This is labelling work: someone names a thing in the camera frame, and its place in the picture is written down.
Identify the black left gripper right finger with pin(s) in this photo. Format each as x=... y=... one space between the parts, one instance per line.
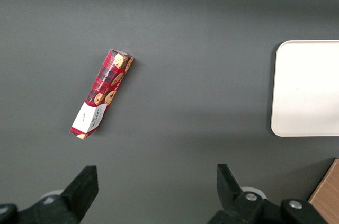
x=233 y=202

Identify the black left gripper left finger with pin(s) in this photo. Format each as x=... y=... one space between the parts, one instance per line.
x=76 y=195

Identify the beige rectangular plastic tray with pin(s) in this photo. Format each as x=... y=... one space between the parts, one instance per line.
x=307 y=89

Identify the oak wooden drawer cabinet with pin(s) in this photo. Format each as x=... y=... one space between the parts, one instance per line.
x=327 y=197

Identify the red tartan cookie box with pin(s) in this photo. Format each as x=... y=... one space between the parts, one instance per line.
x=106 y=86

